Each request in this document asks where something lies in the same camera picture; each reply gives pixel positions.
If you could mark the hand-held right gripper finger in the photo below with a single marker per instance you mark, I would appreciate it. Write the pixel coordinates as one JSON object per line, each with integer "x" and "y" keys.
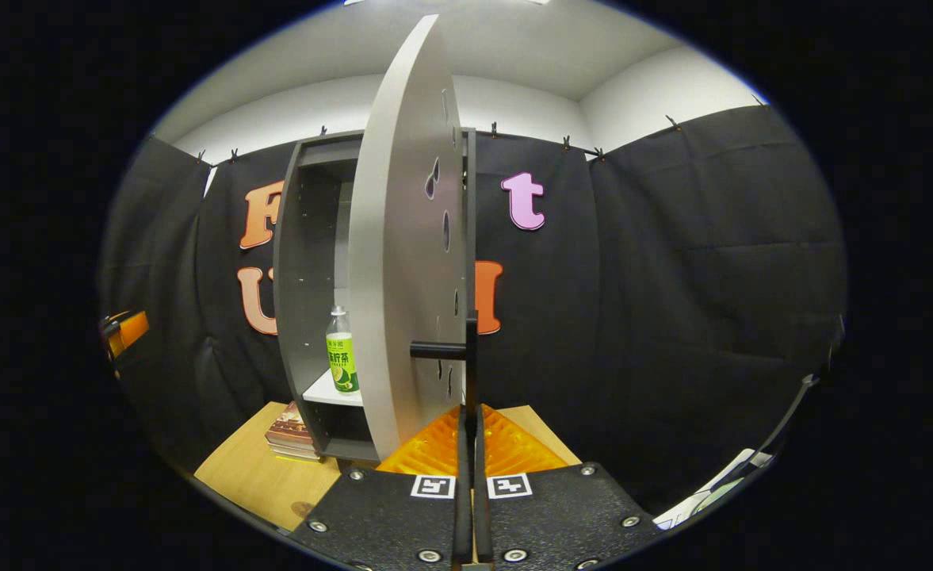
{"x": 463, "y": 515}
{"x": 482, "y": 515}

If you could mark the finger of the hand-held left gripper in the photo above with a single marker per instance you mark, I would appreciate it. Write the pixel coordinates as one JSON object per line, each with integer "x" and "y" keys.
{"x": 131, "y": 329}

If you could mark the clear bottle with green label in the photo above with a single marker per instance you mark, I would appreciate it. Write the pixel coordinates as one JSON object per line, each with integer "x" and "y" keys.
{"x": 342, "y": 357}

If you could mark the beige cabinet door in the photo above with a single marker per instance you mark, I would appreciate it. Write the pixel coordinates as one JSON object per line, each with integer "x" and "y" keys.
{"x": 403, "y": 262}

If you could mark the grey cabinet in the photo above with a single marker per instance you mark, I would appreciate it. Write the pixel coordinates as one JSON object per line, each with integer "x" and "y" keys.
{"x": 307, "y": 262}

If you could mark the yellow edged book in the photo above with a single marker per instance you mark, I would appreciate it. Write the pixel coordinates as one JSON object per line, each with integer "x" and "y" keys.
{"x": 301, "y": 457}

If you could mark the white book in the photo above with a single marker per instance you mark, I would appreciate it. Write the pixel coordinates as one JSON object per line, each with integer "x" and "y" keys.
{"x": 298, "y": 450}

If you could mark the brown picture cover book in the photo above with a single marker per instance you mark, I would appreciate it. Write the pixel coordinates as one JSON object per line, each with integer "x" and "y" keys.
{"x": 292, "y": 428}

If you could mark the dark thin rod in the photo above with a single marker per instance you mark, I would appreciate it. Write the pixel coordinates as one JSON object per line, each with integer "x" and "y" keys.
{"x": 787, "y": 416}

